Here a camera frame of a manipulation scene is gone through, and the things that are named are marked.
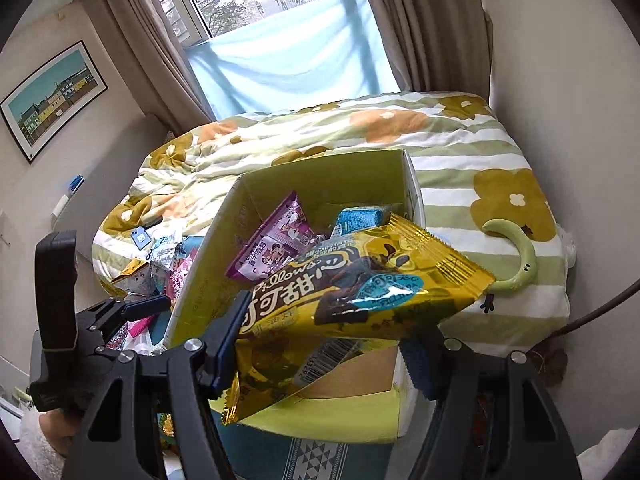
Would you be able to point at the blue patterned tablecloth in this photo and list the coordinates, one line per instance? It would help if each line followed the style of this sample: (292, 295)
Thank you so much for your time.
(300, 460)

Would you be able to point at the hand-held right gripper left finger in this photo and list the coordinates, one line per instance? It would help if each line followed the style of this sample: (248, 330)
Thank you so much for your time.
(229, 332)

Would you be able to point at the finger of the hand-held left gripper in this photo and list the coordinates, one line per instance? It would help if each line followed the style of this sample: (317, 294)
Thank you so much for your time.
(145, 306)

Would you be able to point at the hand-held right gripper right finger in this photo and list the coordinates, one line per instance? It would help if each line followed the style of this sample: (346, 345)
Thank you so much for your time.
(417, 366)

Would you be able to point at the floral striped blanket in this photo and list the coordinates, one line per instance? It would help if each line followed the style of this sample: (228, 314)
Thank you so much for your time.
(450, 160)

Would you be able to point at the green curved plush toy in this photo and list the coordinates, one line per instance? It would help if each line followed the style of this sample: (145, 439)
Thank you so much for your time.
(525, 260)

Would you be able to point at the purple snack packet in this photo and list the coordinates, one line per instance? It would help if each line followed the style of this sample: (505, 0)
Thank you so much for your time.
(275, 245)

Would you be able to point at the beige curtain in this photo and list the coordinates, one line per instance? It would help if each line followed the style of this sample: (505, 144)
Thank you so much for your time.
(430, 20)
(150, 60)

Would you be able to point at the yellow snack bag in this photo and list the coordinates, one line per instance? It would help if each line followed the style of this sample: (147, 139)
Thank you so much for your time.
(350, 285)

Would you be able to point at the white cloth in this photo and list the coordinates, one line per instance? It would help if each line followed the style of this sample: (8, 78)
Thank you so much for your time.
(610, 460)

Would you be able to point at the green cardboard box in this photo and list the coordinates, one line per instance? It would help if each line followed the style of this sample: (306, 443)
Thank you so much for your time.
(320, 180)

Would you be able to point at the light blue window cloth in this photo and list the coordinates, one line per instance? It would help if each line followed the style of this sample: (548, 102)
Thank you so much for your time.
(290, 60)

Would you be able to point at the pile of snack packets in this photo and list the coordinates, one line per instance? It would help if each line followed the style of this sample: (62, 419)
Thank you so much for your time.
(150, 275)

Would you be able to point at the blue snack packet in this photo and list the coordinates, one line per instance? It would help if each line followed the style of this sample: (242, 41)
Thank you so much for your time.
(355, 220)

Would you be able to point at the person's left forearm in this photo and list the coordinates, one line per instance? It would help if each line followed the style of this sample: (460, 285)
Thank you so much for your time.
(37, 445)

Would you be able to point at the framed wall picture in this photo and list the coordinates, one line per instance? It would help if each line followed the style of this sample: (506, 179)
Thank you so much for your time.
(50, 100)

